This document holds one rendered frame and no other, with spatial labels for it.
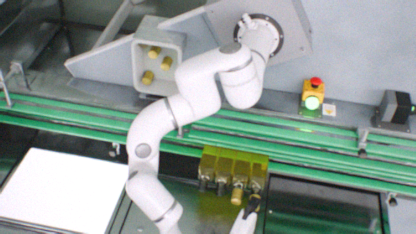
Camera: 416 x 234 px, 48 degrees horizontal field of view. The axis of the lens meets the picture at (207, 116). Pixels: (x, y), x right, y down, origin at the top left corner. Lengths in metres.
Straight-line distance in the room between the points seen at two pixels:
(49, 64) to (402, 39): 1.57
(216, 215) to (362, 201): 0.56
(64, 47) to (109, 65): 0.68
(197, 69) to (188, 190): 0.67
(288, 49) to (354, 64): 0.28
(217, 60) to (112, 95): 0.73
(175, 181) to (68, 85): 0.55
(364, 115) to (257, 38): 0.53
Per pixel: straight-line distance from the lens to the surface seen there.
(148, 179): 1.22
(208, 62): 1.13
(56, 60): 2.37
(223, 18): 1.44
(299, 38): 1.42
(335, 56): 1.61
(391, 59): 1.63
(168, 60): 1.64
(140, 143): 1.15
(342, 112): 1.67
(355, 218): 1.78
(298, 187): 1.80
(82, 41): 2.49
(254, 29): 1.38
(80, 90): 1.82
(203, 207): 1.65
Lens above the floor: 2.09
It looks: 47 degrees down
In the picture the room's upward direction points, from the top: 164 degrees counter-clockwise
